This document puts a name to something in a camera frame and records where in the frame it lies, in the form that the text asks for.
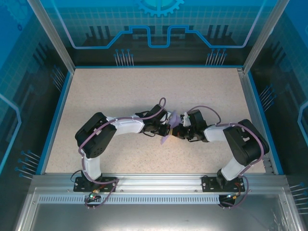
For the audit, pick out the purple paper sheet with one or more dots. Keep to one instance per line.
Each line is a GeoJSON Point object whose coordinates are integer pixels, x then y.
{"type": "Point", "coordinates": [174, 119]}

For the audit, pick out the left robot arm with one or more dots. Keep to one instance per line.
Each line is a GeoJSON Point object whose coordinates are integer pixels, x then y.
{"type": "Point", "coordinates": [96, 137]}

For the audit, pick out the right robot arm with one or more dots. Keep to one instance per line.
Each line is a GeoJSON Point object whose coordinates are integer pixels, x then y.
{"type": "Point", "coordinates": [245, 144]}

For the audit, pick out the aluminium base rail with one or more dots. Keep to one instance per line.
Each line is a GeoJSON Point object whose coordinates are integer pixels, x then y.
{"type": "Point", "coordinates": [158, 183]}

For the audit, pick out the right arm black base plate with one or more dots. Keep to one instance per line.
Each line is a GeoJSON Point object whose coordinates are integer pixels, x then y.
{"type": "Point", "coordinates": [209, 184]}

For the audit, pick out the aluminium side rail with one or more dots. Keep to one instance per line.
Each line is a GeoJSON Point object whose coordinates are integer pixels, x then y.
{"type": "Point", "coordinates": [249, 96]}

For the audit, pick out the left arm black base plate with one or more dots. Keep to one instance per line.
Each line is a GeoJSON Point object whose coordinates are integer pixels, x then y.
{"type": "Point", "coordinates": [108, 184]}

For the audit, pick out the aluminium frame post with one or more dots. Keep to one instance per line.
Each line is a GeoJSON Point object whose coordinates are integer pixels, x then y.
{"type": "Point", "coordinates": [55, 41]}
{"type": "Point", "coordinates": [262, 36]}

